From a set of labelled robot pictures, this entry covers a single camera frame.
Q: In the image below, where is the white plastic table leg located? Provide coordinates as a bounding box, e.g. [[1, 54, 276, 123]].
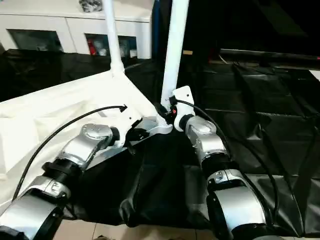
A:
[[101, 0, 126, 77], [159, 0, 191, 127]]

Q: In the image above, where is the white plastic table top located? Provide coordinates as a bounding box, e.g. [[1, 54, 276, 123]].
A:
[[0, 70, 174, 212]]

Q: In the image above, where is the glossy black mat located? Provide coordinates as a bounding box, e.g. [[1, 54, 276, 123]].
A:
[[0, 48, 320, 237]]

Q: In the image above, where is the small red bottle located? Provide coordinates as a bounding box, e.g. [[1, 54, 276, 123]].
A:
[[87, 39, 97, 56]]

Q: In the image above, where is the grey metal clutter object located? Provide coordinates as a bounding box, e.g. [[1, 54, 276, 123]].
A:
[[78, 0, 104, 13]]

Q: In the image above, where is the white cabinet with glass doors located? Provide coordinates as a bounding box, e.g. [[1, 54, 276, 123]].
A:
[[0, 0, 154, 60]]

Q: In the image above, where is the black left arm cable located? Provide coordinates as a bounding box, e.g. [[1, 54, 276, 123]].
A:
[[11, 104, 129, 202]]

